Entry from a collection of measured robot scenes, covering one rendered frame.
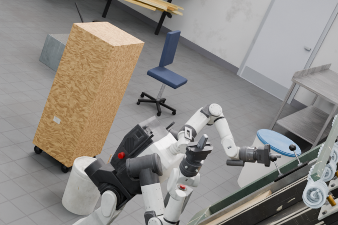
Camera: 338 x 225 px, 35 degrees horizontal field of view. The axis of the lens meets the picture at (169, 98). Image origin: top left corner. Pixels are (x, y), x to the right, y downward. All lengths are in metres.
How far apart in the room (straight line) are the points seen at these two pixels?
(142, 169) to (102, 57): 1.96
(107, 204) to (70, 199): 1.47
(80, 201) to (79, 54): 1.17
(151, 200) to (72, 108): 2.20
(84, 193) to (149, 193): 1.80
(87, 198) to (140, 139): 1.69
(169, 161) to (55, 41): 4.38
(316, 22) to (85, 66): 5.80
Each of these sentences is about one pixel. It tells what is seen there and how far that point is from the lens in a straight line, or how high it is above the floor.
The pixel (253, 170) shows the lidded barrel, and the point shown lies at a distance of 5.73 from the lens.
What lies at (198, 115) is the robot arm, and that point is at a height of 1.44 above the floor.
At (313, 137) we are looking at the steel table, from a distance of 7.79.
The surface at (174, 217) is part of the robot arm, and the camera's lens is 2.43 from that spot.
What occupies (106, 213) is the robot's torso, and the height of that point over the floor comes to 0.88.
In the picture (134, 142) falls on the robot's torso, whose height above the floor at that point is 1.32.
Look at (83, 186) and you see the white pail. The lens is 4.20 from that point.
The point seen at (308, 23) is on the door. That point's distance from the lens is 9.55.
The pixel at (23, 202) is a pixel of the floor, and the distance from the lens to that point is 4.29.
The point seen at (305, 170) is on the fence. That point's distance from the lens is 2.81.
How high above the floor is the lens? 2.45
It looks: 19 degrees down
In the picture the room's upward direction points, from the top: 23 degrees clockwise
